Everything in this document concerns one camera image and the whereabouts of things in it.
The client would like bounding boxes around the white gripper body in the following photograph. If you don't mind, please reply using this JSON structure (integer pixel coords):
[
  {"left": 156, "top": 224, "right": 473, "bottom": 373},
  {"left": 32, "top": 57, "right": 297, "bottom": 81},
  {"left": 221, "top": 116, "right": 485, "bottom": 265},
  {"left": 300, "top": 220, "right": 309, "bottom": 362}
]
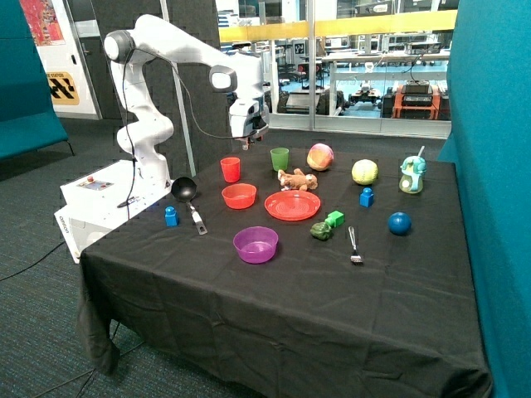
[{"left": 229, "top": 95, "right": 270, "bottom": 143}]

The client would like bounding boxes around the red plastic cup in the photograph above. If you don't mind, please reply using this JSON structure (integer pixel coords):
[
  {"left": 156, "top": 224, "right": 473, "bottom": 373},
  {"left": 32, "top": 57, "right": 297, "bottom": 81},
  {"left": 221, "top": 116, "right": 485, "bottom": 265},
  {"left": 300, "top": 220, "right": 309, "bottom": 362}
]
[{"left": 220, "top": 157, "right": 241, "bottom": 183}]

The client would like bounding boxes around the red plastic bowl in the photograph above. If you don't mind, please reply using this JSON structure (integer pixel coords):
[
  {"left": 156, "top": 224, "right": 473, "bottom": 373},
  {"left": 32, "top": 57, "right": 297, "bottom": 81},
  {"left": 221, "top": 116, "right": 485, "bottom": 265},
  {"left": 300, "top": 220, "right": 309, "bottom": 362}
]
[{"left": 222, "top": 183, "right": 257, "bottom": 210}]

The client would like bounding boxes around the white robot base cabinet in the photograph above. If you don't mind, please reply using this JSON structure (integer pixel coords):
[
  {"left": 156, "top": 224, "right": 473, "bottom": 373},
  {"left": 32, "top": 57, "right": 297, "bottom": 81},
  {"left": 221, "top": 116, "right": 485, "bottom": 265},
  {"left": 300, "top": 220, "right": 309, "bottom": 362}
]
[{"left": 55, "top": 160, "right": 172, "bottom": 263}]

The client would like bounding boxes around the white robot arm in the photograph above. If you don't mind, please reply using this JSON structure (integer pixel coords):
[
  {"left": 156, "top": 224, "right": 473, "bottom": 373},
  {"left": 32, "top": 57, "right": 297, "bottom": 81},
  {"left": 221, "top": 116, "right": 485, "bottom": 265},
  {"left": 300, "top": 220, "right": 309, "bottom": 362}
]
[{"left": 104, "top": 15, "right": 270, "bottom": 188}]

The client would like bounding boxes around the green plastic cup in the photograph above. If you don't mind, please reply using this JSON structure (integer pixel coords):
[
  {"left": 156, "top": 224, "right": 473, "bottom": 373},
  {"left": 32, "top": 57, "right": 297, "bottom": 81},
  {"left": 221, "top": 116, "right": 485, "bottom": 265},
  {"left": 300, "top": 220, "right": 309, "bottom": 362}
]
[{"left": 270, "top": 148, "right": 290, "bottom": 172}]

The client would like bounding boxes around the red plastic plate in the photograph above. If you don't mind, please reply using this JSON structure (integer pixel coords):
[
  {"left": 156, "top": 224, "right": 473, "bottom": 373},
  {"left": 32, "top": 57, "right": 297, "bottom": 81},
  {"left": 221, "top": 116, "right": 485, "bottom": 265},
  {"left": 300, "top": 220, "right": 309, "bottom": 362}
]
[{"left": 264, "top": 191, "right": 321, "bottom": 221}]

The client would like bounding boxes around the purple plastic bowl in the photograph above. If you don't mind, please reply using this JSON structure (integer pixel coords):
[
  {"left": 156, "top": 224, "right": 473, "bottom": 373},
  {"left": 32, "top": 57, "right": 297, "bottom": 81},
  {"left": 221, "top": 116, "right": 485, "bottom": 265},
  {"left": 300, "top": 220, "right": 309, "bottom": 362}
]
[{"left": 233, "top": 226, "right": 279, "bottom": 265}]

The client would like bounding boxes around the teal sippy cup with straw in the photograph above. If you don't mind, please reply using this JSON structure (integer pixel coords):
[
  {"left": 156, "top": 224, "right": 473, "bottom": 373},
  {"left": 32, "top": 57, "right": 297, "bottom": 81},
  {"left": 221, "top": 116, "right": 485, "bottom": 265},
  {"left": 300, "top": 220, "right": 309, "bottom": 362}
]
[{"left": 399, "top": 146, "right": 426, "bottom": 194}]

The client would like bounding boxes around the brown plush toy dog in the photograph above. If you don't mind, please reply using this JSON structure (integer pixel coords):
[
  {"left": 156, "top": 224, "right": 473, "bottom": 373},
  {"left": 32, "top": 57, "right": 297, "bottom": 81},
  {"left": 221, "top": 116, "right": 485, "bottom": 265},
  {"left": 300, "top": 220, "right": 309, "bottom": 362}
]
[{"left": 277, "top": 168, "right": 318, "bottom": 191}]

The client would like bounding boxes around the pink orange soft ball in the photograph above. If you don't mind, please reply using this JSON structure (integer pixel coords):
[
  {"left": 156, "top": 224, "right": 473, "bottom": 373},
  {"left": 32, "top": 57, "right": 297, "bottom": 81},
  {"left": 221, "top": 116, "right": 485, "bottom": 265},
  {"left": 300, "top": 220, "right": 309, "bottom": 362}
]
[{"left": 306, "top": 143, "right": 334, "bottom": 172}]

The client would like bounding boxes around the blue toy block left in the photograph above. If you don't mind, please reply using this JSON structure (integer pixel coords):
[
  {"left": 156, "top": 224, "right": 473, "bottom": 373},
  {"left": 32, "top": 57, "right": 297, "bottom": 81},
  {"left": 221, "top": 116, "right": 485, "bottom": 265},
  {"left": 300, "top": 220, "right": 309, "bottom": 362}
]
[{"left": 165, "top": 206, "right": 179, "bottom": 227}]

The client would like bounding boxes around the blue toy block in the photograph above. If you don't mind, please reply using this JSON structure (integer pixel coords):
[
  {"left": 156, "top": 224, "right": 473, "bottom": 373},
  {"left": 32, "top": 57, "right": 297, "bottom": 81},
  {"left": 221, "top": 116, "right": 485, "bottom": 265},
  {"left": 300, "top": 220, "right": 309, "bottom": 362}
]
[
  {"left": 165, "top": 206, "right": 179, "bottom": 227},
  {"left": 359, "top": 187, "right": 374, "bottom": 207}
]

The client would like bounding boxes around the yellow green softball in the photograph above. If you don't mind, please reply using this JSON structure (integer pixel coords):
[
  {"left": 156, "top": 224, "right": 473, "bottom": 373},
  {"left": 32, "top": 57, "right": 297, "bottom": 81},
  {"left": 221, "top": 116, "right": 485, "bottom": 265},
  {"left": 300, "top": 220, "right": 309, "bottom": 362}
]
[{"left": 351, "top": 159, "right": 378, "bottom": 186}]

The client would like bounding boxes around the green toy block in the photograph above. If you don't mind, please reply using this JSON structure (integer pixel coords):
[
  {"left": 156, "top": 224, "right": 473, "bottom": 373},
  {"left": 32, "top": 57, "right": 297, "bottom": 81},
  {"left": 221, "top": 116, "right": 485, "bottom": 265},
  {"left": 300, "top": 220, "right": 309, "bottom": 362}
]
[{"left": 324, "top": 211, "right": 345, "bottom": 228}]

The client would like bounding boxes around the dark green plush toy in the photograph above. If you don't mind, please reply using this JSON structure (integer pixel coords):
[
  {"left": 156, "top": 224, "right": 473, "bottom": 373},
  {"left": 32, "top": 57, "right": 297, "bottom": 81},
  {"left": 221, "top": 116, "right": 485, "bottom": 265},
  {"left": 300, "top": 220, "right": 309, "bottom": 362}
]
[{"left": 309, "top": 221, "right": 333, "bottom": 241}]

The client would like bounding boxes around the blue toy block right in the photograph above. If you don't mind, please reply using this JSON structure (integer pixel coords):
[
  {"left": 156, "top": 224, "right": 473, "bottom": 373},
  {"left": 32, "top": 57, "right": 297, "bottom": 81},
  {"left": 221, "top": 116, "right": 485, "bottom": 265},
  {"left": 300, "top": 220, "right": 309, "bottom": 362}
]
[{"left": 359, "top": 187, "right": 374, "bottom": 207}]

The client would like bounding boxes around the black tablecloth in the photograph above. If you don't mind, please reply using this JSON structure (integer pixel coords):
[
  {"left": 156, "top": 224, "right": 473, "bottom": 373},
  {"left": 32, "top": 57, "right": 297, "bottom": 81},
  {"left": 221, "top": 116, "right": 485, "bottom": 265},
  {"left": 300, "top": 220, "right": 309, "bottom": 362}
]
[{"left": 76, "top": 147, "right": 494, "bottom": 397}]

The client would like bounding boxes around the metal fork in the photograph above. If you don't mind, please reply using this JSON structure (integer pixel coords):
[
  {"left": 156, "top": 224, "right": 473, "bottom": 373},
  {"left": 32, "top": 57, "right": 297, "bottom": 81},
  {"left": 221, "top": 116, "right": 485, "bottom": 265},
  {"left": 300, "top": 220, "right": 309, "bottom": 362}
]
[{"left": 348, "top": 226, "right": 363, "bottom": 265}]

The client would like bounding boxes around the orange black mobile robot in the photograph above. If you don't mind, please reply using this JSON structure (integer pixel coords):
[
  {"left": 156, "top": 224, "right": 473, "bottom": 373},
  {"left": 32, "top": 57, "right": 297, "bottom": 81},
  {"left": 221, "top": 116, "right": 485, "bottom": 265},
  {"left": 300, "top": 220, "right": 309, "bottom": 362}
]
[{"left": 381, "top": 80, "right": 451, "bottom": 121}]

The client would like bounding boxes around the dark blue ball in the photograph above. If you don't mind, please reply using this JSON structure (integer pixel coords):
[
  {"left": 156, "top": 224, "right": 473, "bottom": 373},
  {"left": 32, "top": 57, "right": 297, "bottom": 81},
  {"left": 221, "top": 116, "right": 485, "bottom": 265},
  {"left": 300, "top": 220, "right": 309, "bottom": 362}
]
[{"left": 387, "top": 211, "right": 412, "bottom": 236}]

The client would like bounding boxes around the teal sofa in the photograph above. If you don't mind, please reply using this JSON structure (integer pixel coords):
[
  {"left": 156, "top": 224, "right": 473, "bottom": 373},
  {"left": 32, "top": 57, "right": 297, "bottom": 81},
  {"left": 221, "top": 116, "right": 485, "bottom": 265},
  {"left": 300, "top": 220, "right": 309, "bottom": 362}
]
[{"left": 0, "top": 1, "right": 69, "bottom": 160}]

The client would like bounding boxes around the teal partition panel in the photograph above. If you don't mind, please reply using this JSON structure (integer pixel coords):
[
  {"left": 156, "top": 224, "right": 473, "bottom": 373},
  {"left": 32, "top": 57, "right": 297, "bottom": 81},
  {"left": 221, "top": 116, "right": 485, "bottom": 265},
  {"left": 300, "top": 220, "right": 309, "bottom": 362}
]
[{"left": 439, "top": 1, "right": 530, "bottom": 397}]

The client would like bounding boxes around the black ladle with metal handle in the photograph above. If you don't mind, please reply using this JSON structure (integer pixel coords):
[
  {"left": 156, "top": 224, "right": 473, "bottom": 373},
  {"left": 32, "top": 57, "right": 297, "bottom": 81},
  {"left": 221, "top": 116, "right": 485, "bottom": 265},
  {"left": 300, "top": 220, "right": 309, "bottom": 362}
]
[{"left": 171, "top": 177, "right": 207, "bottom": 235}]

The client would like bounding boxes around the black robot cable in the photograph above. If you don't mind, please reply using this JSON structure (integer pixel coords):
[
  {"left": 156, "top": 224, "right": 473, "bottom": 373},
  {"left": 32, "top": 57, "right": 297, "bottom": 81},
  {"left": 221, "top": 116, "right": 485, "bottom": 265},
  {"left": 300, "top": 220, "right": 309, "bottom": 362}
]
[{"left": 115, "top": 47, "right": 246, "bottom": 221}]

